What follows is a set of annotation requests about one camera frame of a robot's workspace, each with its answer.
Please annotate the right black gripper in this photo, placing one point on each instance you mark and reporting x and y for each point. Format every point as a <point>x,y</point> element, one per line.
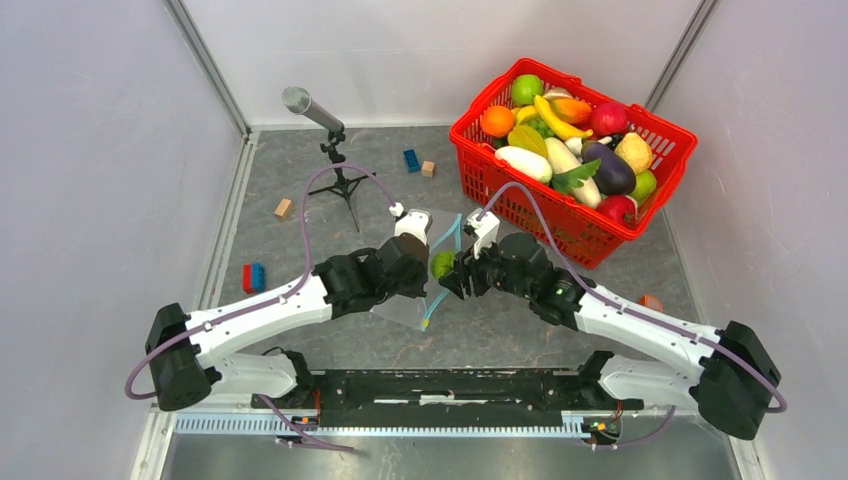
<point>467,265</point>

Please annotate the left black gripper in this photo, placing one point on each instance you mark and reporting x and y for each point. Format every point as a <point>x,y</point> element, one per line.
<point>417,288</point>

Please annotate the clear zip top bag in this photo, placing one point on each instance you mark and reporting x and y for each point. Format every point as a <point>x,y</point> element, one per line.
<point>443,235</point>

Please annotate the orange fruit toy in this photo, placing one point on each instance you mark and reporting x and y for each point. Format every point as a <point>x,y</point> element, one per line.
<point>497,121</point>

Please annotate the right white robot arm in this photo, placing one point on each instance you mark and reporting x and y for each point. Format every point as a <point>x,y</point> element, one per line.
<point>725,374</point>

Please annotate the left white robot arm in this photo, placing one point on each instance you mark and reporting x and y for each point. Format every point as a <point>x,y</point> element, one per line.
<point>191,354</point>

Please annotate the red plastic basket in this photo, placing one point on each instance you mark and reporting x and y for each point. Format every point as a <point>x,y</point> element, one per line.
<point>576,230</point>

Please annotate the black tripod stand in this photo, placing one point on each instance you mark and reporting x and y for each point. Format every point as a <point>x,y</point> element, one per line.
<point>343,186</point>

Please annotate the small wooden cube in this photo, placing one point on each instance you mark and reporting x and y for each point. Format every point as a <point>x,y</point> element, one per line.
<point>428,169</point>

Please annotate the blue toy brick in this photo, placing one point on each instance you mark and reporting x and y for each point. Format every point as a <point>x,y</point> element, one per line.
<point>411,160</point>

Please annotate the white cucumber toy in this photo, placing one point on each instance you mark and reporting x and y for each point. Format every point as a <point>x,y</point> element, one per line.
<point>530,164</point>

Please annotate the white radish toy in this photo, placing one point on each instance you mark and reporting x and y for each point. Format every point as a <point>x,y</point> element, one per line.
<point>570,176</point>

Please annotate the red tomato toy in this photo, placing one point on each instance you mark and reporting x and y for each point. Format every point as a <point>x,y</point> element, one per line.
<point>621,209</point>

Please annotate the wooden block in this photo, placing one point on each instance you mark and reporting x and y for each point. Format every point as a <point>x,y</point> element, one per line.
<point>284,208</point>

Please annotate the purple eggplant toy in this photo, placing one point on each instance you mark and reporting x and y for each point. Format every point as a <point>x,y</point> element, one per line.
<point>613,176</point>

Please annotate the yellow banana toy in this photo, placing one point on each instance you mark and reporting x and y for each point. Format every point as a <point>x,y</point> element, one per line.
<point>546,111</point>

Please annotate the orange slice toy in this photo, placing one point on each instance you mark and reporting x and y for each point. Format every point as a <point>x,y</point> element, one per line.
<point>652,302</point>

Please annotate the red and blue bricks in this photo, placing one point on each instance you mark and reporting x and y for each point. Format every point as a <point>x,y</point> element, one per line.
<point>253,278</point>

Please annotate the green pear toy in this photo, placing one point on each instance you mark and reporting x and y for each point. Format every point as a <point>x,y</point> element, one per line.
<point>645,186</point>

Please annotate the orange mango toy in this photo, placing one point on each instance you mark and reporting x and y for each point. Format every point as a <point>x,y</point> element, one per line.
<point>571,111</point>

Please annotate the yellow lemon toy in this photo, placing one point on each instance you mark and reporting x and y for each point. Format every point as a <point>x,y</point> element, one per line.
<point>636,152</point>

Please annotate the red apple toy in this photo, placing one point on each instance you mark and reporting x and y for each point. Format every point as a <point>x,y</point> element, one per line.
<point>608,118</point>

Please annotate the green apple toy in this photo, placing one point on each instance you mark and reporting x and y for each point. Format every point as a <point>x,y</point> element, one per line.
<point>525,88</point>

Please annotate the grey microphone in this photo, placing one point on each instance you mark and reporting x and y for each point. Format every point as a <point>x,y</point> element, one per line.
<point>299,102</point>

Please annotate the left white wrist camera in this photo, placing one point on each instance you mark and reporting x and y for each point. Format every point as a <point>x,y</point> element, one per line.
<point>413,222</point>

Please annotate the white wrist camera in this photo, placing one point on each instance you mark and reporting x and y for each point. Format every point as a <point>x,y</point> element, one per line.
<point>413,222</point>
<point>483,227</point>

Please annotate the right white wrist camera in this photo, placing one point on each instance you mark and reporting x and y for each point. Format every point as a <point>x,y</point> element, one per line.
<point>483,227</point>

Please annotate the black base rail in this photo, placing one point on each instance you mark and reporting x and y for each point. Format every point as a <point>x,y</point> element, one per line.
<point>429,398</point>

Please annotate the white cable duct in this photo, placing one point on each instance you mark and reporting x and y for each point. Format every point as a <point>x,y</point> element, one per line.
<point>270,424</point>

